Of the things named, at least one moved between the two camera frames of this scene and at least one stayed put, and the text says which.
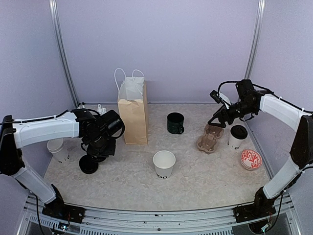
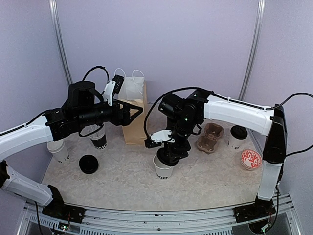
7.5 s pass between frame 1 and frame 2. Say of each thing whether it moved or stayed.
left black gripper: moved
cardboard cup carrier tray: stayed
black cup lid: stayed
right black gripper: moved
